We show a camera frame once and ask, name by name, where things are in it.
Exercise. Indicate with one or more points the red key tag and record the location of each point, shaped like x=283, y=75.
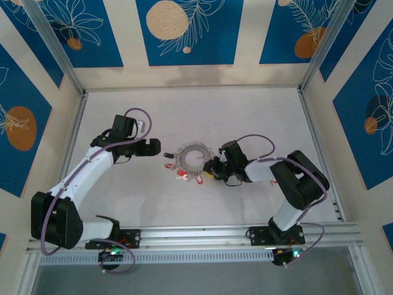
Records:
x=199, y=180

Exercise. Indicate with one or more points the black-headed key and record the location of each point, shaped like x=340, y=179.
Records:
x=168, y=155

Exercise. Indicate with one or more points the clear key tag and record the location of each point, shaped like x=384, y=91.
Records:
x=204, y=147

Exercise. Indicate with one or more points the silver key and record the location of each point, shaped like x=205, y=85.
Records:
x=192, y=178

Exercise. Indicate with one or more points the grey disc keyring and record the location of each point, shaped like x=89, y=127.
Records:
x=186, y=159

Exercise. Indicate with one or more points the red-headed key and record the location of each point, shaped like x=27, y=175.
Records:
x=169, y=166

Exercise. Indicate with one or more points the red and white key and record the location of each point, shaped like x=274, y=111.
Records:
x=181, y=175

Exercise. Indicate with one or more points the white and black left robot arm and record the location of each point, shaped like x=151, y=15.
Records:
x=89, y=166

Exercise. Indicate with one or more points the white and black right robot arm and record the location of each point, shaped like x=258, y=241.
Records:
x=261, y=170

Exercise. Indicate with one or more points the blue poster with orange circle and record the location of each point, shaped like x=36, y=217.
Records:
x=18, y=86
x=101, y=46
x=276, y=37
x=353, y=129

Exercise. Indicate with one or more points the controller board with green light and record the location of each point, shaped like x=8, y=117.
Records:
x=282, y=256
x=106, y=254

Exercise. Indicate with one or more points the blue poster with cream circle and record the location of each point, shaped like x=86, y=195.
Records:
x=215, y=37

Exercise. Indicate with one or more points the aluminium table side rail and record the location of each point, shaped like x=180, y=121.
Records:
x=73, y=135
x=316, y=138

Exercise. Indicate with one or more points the aluminium mounting rail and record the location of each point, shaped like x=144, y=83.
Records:
x=196, y=235

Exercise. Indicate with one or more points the aluminium table end rail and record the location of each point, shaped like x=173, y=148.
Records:
x=190, y=88

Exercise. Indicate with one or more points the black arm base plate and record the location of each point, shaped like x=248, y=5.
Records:
x=133, y=236
x=256, y=235

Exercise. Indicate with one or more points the aluminium frame post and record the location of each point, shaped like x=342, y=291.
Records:
x=325, y=46
x=56, y=46

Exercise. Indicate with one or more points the blue floral wall poster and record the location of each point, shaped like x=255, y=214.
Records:
x=2, y=242
x=40, y=46
x=388, y=232
x=340, y=46

